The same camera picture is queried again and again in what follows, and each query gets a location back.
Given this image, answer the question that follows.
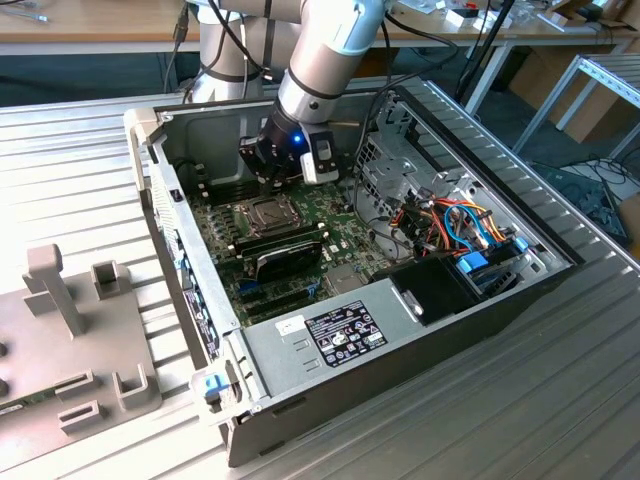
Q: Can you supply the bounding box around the wooden desk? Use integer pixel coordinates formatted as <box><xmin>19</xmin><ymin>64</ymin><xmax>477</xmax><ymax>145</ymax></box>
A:
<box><xmin>0</xmin><ymin>0</ymin><xmax>201</xmax><ymax>56</ymax></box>
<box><xmin>364</xmin><ymin>0</ymin><xmax>640</xmax><ymax>116</ymax></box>

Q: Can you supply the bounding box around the black tripod pole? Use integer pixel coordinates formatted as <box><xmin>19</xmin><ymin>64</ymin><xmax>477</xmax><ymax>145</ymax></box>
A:
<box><xmin>457</xmin><ymin>0</ymin><xmax>517</xmax><ymax>99</ymax></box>

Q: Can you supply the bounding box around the wrist camera with black bracket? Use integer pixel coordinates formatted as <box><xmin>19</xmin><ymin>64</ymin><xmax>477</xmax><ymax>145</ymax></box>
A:
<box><xmin>298</xmin><ymin>130</ymin><xmax>342</xmax><ymax>187</ymax></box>

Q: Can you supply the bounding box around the blue wire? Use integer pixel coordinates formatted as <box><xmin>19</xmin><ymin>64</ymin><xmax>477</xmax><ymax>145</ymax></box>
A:
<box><xmin>443</xmin><ymin>202</ymin><xmax>484</xmax><ymax>251</ymax></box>

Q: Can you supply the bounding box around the silver metal tool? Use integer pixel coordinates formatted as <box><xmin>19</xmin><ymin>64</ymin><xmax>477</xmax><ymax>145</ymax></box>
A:
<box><xmin>0</xmin><ymin>8</ymin><xmax>51</xmax><ymax>24</ymax></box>

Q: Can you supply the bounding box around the grey parts rack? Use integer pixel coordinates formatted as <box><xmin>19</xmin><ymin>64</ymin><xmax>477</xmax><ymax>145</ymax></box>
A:
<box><xmin>0</xmin><ymin>243</ymin><xmax>164</xmax><ymax>454</ymax></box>

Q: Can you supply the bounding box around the black expansion slot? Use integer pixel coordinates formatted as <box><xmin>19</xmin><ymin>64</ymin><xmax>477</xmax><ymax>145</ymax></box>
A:
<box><xmin>244</xmin><ymin>298</ymin><xmax>307</xmax><ymax>322</ymax></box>
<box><xmin>238</xmin><ymin>284</ymin><xmax>314</xmax><ymax>307</ymax></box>

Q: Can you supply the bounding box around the black floor stand base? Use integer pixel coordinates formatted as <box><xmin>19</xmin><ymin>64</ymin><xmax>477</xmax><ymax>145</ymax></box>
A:
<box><xmin>529</xmin><ymin>157</ymin><xmax>629</xmax><ymax>246</ymax></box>

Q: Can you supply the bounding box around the metal disk bay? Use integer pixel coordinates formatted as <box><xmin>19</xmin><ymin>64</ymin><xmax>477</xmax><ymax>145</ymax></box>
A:
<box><xmin>353</xmin><ymin>130</ymin><xmax>441</xmax><ymax>221</ymax></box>

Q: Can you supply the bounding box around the black graphics card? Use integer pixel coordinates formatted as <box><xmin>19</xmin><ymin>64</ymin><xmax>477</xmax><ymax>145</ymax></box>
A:
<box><xmin>242</xmin><ymin>238</ymin><xmax>324</xmax><ymax>284</ymax></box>

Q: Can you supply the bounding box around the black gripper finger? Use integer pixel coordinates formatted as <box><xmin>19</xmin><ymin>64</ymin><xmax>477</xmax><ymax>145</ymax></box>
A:
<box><xmin>273</xmin><ymin>159</ymin><xmax>304</xmax><ymax>194</ymax></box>
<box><xmin>238</xmin><ymin>135</ymin><xmax>276</xmax><ymax>195</ymax></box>

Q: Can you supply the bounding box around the silver chipset heatsink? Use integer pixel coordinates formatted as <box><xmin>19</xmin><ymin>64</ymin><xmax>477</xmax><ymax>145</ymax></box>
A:
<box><xmin>323</xmin><ymin>265</ymin><xmax>365</xmax><ymax>297</ymax></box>

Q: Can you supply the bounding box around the silver CPU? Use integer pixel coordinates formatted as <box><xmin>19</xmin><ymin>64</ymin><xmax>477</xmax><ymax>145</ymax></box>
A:
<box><xmin>253</xmin><ymin>202</ymin><xmax>286</xmax><ymax>229</ymax></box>

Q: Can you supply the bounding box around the black open PC case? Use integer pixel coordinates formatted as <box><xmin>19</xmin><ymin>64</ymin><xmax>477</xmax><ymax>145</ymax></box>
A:
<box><xmin>123</xmin><ymin>74</ymin><xmax>586</xmax><ymax>469</ymax></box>

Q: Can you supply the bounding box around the aluminium profile frame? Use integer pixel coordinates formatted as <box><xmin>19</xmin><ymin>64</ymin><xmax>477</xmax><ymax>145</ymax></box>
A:
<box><xmin>512</xmin><ymin>53</ymin><xmax>640</xmax><ymax>166</ymax></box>

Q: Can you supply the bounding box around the blue case latch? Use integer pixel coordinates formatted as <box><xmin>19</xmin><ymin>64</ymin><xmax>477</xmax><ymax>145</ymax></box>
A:
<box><xmin>198</xmin><ymin>373</ymin><xmax>227</xmax><ymax>402</ymax></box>

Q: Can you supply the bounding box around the orange wire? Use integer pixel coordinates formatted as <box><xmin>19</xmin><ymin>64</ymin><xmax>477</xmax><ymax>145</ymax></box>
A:
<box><xmin>432</xmin><ymin>198</ymin><xmax>506</xmax><ymax>241</ymax></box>

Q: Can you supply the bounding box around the black internal cable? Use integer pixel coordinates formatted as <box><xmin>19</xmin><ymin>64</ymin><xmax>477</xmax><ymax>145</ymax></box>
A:
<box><xmin>339</xmin><ymin>167</ymin><xmax>416</xmax><ymax>261</ymax></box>

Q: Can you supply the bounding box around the green motherboard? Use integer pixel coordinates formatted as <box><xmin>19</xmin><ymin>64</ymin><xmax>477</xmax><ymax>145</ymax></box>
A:
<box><xmin>187</xmin><ymin>167</ymin><xmax>416</xmax><ymax>324</ymax></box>

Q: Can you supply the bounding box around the metal socket cover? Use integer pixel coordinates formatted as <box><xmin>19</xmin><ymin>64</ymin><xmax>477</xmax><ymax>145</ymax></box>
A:
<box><xmin>240</xmin><ymin>193</ymin><xmax>300</xmax><ymax>238</ymax></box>

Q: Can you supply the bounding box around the thick black cable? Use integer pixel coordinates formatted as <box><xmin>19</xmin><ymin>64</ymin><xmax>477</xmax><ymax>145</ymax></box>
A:
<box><xmin>349</xmin><ymin>12</ymin><xmax>460</xmax><ymax>211</ymax></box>

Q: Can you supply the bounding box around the green RAM stick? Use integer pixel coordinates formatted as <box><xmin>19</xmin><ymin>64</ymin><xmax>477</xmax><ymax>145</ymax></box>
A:
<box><xmin>0</xmin><ymin>388</ymin><xmax>57</xmax><ymax>417</ymax></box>

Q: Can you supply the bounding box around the grey power supply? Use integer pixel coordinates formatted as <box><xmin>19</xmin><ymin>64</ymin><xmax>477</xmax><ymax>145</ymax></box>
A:
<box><xmin>234</xmin><ymin>277</ymin><xmax>431</xmax><ymax>401</ymax></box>

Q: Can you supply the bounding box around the black RAM slot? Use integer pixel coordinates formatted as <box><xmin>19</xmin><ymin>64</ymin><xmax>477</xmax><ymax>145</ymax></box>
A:
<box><xmin>234</xmin><ymin>228</ymin><xmax>331</xmax><ymax>257</ymax></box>
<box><xmin>198</xmin><ymin>172</ymin><xmax>251</xmax><ymax>194</ymax></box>
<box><xmin>202</xmin><ymin>182</ymin><xmax>256</xmax><ymax>205</ymax></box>
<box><xmin>230</xmin><ymin>222</ymin><xmax>324</xmax><ymax>247</ymax></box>

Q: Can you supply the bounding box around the brown cardboard box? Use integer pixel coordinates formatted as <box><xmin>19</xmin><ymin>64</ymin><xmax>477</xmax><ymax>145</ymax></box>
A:
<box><xmin>507</xmin><ymin>47</ymin><xmax>624</xmax><ymax>144</ymax></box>
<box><xmin>617</xmin><ymin>194</ymin><xmax>640</xmax><ymax>247</ymax></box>

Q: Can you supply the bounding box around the blue disk carrier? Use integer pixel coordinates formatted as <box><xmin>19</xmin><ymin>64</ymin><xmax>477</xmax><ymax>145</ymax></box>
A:
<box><xmin>455</xmin><ymin>238</ymin><xmax>531</xmax><ymax>301</ymax></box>

